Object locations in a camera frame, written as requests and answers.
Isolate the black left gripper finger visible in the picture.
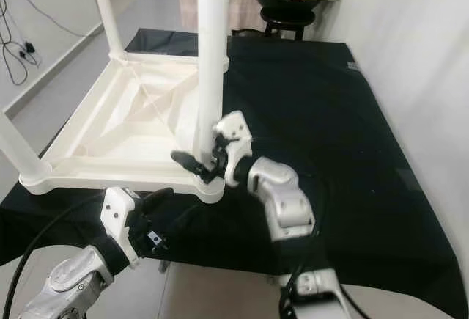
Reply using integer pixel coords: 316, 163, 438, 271
141, 187, 175, 213

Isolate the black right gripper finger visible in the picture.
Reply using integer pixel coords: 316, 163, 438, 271
171, 150, 217, 182

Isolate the white plastic children table top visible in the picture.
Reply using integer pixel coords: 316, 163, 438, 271
18, 51, 229, 205

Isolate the black tablecloth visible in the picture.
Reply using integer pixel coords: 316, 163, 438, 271
0, 29, 469, 318

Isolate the black round stool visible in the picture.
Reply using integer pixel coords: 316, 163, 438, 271
260, 17, 308, 41

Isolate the beige cloth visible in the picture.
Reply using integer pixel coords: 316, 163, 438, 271
176, 0, 265, 32

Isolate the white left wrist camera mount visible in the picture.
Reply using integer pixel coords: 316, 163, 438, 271
101, 187, 141, 269

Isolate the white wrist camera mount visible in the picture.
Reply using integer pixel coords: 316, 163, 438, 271
214, 111, 254, 188
101, 187, 141, 269

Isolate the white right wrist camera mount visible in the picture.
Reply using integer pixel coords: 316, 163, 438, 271
214, 111, 254, 188

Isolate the black cable bundle with plug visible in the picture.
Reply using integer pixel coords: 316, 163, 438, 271
0, 11, 43, 87

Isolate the long thin black cable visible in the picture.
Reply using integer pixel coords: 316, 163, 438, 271
0, 0, 97, 40

